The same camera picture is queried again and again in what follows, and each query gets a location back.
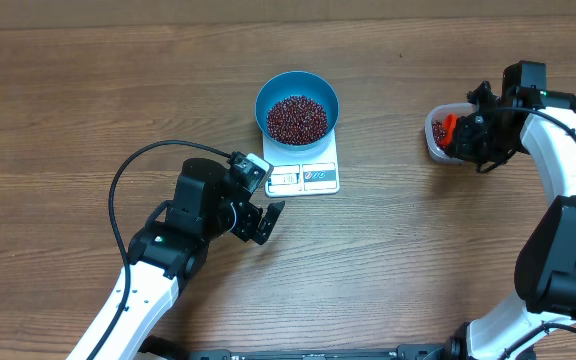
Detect red scoop with blue handle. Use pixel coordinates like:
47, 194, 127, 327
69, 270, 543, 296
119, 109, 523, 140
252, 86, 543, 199
438, 114, 458, 148

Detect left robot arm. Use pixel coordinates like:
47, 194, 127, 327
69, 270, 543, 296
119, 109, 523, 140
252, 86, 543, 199
70, 153, 285, 359

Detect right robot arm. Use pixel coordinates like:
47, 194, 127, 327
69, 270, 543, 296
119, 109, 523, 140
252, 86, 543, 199
414, 61, 576, 360

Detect white digital kitchen scale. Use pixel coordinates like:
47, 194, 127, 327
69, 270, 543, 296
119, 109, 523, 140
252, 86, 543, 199
263, 131, 341, 198

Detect red beans in bowl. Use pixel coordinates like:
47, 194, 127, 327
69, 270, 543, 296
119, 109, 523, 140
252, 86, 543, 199
267, 96, 328, 146

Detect blue bowl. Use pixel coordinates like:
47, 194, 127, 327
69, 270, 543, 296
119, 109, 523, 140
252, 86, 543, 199
254, 71, 341, 143

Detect clear plastic container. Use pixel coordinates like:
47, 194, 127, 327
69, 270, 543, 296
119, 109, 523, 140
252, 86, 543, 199
424, 103, 476, 165

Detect red beans in container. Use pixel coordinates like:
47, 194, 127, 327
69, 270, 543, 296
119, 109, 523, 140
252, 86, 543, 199
431, 120, 448, 148

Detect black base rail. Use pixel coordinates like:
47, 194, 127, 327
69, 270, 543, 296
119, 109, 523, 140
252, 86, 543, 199
137, 335, 449, 360

